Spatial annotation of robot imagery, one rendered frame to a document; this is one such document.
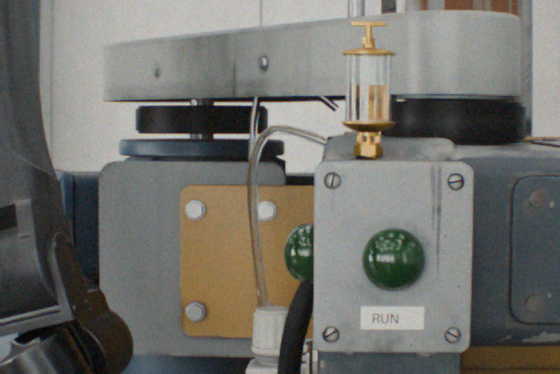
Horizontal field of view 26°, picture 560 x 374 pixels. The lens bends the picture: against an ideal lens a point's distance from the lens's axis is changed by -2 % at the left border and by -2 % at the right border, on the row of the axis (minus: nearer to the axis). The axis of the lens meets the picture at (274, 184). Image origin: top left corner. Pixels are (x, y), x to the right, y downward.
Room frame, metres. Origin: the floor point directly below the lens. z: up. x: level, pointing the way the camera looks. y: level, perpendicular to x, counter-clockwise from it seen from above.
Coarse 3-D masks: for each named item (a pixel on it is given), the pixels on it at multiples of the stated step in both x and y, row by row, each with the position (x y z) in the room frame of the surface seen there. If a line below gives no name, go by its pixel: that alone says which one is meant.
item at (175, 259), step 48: (144, 192) 1.04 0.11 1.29; (192, 192) 1.02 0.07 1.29; (240, 192) 1.02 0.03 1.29; (288, 192) 1.02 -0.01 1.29; (144, 240) 1.04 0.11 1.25; (192, 240) 1.02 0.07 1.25; (240, 240) 1.02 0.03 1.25; (144, 288) 1.04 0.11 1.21; (192, 288) 1.02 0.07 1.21; (240, 288) 1.02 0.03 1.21; (288, 288) 1.02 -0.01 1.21; (144, 336) 1.04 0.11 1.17; (192, 336) 1.03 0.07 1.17; (240, 336) 1.02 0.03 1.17
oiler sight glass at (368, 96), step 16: (352, 64) 0.66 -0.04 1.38; (368, 64) 0.66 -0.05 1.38; (384, 64) 0.66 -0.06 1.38; (352, 80) 0.66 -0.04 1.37; (368, 80) 0.66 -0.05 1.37; (384, 80) 0.66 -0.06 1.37; (352, 96) 0.66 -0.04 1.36; (368, 96) 0.66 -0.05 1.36; (384, 96) 0.66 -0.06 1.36; (352, 112) 0.66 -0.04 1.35; (368, 112) 0.66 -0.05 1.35; (384, 112) 0.66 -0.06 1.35
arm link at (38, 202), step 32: (0, 0) 0.85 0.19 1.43; (0, 32) 0.84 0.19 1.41; (32, 32) 0.88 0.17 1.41; (0, 64) 0.83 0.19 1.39; (32, 64) 0.87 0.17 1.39; (0, 96) 0.82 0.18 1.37; (32, 96) 0.85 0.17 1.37; (0, 128) 0.82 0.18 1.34; (32, 128) 0.84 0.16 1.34; (0, 160) 0.81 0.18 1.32; (32, 160) 0.81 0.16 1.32; (0, 192) 0.80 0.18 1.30; (32, 192) 0.80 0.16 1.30; (0, 224) 0.82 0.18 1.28; (32, 224) 0.78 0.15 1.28; (64, 224) 0.83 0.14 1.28; (0, 256) 0.78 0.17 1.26; (32, 256) 0.78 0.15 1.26; (0, 288) 0.78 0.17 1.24; (32, 288) 0.78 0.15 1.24
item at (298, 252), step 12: (300, 228) 0.61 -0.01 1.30; (312, 228) 0.60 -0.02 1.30; (288, 240) 0.61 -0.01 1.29; (300, 240) 0.60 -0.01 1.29; (312, 240) 0.60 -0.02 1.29; (288, 252) 0.60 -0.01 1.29; (300, 252) 0.60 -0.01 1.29; (312, 252) 0.60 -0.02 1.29; (288, 264) 0.60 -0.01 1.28; (300, 264) 0.60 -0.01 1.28; (312, 264) 0.60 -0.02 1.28; (300, 276) 0.60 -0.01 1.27; (312, 276) 0.60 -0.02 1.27
